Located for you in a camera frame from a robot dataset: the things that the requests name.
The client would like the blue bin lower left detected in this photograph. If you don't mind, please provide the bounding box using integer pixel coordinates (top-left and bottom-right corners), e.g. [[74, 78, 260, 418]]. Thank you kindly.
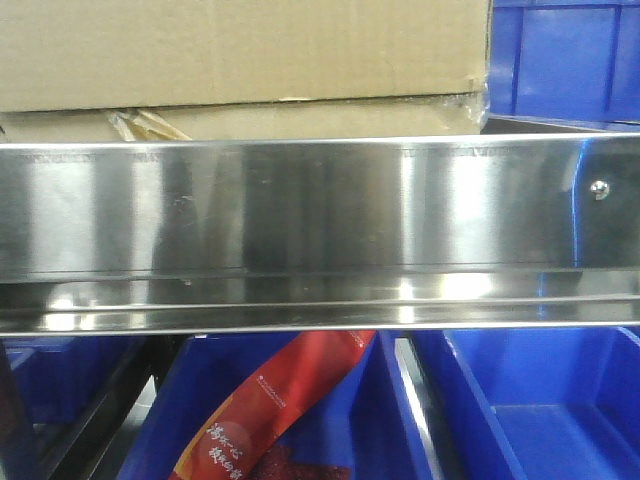
[[3, 336, 139, 424]]

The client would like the stainless steel shelf rail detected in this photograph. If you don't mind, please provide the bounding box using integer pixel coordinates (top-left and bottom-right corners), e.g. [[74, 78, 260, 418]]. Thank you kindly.
[[1, 133, 639, 336]]

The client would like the blue bin with snack bag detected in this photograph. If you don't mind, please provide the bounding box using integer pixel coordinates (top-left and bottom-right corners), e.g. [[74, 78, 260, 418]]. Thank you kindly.
[[117, 333, 431, 479]]

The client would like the blue bin upper right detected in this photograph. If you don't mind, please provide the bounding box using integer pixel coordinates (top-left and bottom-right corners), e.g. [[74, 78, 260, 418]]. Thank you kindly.
[[488, 1, 639, 122]]

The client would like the black shelf frame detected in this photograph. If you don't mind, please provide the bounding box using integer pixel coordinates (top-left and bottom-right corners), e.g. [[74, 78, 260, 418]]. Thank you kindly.
[[1, 335, 182, 479]]

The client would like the blue bin lower right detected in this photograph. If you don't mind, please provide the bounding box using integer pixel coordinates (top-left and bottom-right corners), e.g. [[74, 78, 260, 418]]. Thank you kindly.
[[412, 327, 639, 479]]

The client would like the brown cardboard carton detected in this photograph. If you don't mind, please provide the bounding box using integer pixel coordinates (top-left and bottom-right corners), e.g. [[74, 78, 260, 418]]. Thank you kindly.
[[1, 1, 491, 143]]

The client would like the red snack bag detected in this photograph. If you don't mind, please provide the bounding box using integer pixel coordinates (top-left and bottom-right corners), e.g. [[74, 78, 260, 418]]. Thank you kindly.
[[169, 330, 375, 479]]

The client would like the steel rail bolt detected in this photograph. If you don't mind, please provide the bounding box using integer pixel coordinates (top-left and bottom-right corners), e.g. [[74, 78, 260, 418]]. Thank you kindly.
[[589, 179, 610, 201]]

